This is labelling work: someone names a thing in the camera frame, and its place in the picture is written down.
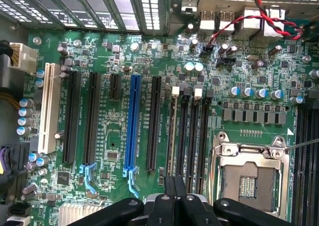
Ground metal rear port block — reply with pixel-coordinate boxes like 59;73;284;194
259;5;287;44
217;10;236;36
235;6;262;41
199;10;216;36

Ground grey metal PC case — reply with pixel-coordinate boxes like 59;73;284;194
0;0;319;226

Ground thin steel locking lever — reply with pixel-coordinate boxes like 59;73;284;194
285;138;319;152

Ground silver finned heatsink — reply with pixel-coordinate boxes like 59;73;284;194
59;202;106;226

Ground steel CPU socket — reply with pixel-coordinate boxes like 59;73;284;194
210;131;291;221

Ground white expansion slot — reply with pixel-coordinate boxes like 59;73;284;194
38;63;62;155

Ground blue expansion slot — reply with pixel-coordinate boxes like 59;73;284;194
123;74;143;199

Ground short black expansion slot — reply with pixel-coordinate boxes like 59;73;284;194
109;73;122;102

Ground green motherboard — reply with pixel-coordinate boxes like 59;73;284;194
14;29;319;226

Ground RAM slot white latches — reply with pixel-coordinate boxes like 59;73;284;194
186;85;204;192
304;104;314;226
165;86;180;178

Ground red black twisted wire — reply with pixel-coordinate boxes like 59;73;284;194
206;0;304;50

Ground white power plug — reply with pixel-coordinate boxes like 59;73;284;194
8;43;38;75

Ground yellow wire bundle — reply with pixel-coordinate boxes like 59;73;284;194
0;91;21;111

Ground long black expansion slot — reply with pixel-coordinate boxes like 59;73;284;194
79;71;102;194
62;70;82;165
146;76;162;172

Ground black plug purple wires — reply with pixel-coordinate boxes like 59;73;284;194
0;143;30;187

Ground RAM slot black latches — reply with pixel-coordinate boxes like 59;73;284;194
295;104;304;226
198;89;215;194
176;88;192;187

